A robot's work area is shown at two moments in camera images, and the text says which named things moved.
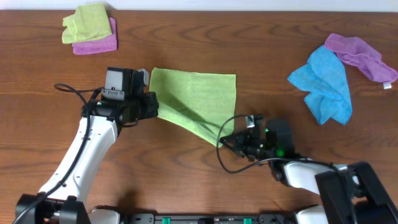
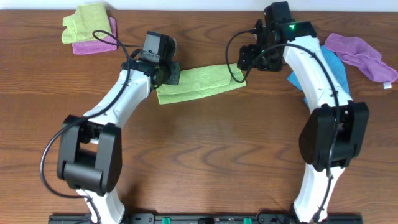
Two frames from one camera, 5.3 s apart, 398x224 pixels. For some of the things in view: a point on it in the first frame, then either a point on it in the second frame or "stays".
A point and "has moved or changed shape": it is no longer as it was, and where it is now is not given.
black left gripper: (150, 104) -> (173, 73)
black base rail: (210, 218) stays
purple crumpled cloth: (355, 52) stays
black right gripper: (242, 139) -> (249, 55)
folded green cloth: (89, 21) stays
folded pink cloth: (105, 43) stays
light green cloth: (202, 102) has moved or changed shape
